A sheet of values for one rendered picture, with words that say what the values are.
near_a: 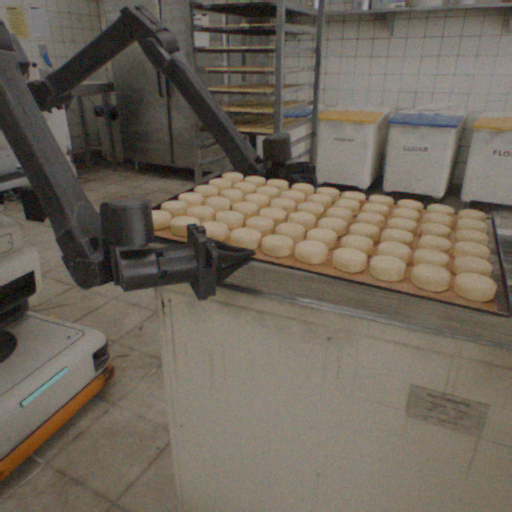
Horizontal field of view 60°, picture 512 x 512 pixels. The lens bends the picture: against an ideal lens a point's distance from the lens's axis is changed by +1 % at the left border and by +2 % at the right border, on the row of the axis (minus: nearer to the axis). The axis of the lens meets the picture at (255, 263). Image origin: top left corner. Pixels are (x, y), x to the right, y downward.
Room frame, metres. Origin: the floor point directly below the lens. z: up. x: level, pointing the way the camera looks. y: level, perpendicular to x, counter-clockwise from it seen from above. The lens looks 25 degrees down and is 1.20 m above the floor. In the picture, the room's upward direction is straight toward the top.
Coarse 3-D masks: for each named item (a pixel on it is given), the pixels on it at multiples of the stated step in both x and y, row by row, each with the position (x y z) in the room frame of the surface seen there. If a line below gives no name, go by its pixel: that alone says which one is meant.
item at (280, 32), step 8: (280, 0) 2.13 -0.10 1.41; (280, 8) 2.13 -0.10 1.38; (280, 16) 2.13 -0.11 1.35; (280, 24) 2.13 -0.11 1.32; (280, 32) 2.13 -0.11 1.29; (280, 40) 2.13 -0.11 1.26; (280, 48) 2.13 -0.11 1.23; (280, 56) 2.13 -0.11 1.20; (280, 64) 2.13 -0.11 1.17; (280, 72) 2.13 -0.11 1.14; (280, 80) 2.13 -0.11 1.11; (280, 88) 2.13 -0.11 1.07; (280, 96) 2.13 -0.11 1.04; (280, 104) 2.13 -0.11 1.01; (280, 112) 2.13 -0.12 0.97; (280, 120) 2.13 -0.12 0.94; (280, 128) 2.13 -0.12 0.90
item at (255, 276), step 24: (264, 264) 0.65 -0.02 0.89; (264, 288) 0.65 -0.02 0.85; (288, 288) 0.63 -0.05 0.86; (312, 288) 0.61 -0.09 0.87; (336, 288) 0.60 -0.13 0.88; (360, 288) 0.58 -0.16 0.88; (360, 312) 0.58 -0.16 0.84; (384, 312) 0.57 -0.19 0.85; (408, 312) 0.55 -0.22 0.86; (432, 312) 0.54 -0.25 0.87; (456, 312) 0.53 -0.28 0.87; (480, 312) 0.52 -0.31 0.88; (480, 336) 0.52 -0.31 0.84; (504, 336) 0.50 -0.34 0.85
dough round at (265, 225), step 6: (258, 216) 0.74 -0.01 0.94; (246, 222) 0.72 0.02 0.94; (252, 222) 0.71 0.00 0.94; (258, 222) 0.71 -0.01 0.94; (264, 222) 0.71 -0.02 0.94; (270, 222) 0.72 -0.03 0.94; (252, 228) 0.70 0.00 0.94; (258, 228) 0.70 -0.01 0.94; (264, 228) 0.70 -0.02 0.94; (270, 228) 0.70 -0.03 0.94; (264, 234) 0.70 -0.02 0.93; (270, 234) 0.70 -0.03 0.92
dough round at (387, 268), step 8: (376, 256) 0.59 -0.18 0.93; (384, 256) 0.59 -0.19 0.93; (392, 256) 0.59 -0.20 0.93; (376, 264) 0.57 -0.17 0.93; (384, 264) 0.57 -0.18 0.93; (392, 264) 0.57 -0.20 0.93; (400, 264) 0.57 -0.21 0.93; (376, 272) 0.56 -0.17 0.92; (384, 272) 0.55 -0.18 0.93; (392, 272) 0.55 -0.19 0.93; (400, 272) 0.55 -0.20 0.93; (384, 280) 0.55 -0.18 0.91; (392, 280) 0.55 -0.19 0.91
